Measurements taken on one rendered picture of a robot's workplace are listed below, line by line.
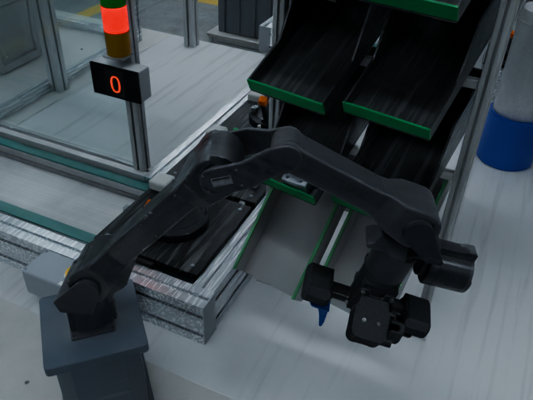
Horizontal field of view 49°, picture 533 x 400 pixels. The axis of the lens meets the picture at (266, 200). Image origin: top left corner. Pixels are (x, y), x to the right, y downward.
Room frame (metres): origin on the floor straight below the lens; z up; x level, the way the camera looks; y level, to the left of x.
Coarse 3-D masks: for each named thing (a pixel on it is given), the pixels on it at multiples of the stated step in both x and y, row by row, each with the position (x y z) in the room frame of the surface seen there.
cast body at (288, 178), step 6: (288, 174) 0.76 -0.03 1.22; (282, 180) 0.76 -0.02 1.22; (288, 180) 0.75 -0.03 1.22; (294, 180) 0.75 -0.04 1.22; (300, 180) 0.75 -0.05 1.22; (294, 186) 0.75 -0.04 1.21; (300, 186) 0.74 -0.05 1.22; (306, 186) 0.74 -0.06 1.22; (312, 186) 0.76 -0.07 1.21; (306, 192) 0.74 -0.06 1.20
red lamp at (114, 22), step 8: (104, 8) 1.11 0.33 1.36; (120, 8) 1.12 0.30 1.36; (104, 16) 1.11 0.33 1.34; (112, 16) 1.11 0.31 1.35; (120, 16) 1.11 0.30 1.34; (104, 24) 1.12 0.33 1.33; (112, 24) 1.11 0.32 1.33; (120, 24) 1.11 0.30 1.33; (112, 32) 1.11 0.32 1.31; (120, 32) 1.11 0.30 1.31
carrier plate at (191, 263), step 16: (144, 192) 1.05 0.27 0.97; (128, 208) 0.99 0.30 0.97; (208, 208) 1.00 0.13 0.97; (224, 208) 1.00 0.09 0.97; (240, 208) 1.00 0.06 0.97; (112, 224) 0.93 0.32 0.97; (224, 224) 0.95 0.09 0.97; (240, 224) 0.96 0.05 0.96; (192, 240) 0.89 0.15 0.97; (208, 240) 0.89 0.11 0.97; (224, 240) 0.89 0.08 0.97; (144, 256) 0.84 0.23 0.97; (160, 256) 0.84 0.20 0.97; (176, 256) 0.84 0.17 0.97; (192, 256) 0.84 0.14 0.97; (208, 256) 0.84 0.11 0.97; (176, 272) 0.81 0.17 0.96; (192, 272) 0.80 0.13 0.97
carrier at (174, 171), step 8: (216, 128) 1.31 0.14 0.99; (224, 128) 1.32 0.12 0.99; (184, 160) 1.18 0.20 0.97; (176, 168) 1.15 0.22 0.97; (176, 176) 1.12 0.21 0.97; (264, 184) 1.10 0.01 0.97; (240, 192) 1.06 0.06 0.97; (248, 192) 1.06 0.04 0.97; (256, 192) 1.06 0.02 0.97; (264, 192) 1.07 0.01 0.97; (232, 200) 1.05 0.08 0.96; (240, 200) 1.04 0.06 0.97; (248, 200) 1.03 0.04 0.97; (256, 200) 1.03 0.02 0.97
